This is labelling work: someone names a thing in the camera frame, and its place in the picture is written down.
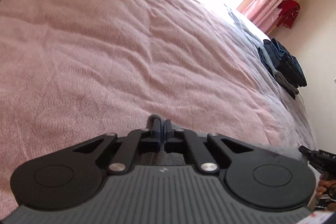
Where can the light blue folded garment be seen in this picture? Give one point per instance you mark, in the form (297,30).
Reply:
(266,58)

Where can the pink bed blanket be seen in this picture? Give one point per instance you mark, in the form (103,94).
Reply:
(105,56)

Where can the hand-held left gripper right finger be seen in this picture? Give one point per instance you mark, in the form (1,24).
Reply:
(166,134)

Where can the dark blue folded jeans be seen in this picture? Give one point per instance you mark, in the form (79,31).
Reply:
(287,61)

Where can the grey garment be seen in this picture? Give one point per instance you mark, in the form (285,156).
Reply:
(236,146)
(284,83)

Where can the person's right hand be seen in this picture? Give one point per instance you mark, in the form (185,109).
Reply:
(325,187)

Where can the red hanging garment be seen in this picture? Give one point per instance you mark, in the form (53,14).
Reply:
(288,12)

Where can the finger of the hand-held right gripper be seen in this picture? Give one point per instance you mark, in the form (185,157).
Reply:
(304,150)

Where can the grey folded garment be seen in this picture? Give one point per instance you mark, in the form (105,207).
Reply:
(284,83)

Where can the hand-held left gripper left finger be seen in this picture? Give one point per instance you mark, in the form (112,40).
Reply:
(156,134)

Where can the red and white packet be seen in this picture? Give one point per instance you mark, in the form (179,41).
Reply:
(313,218)

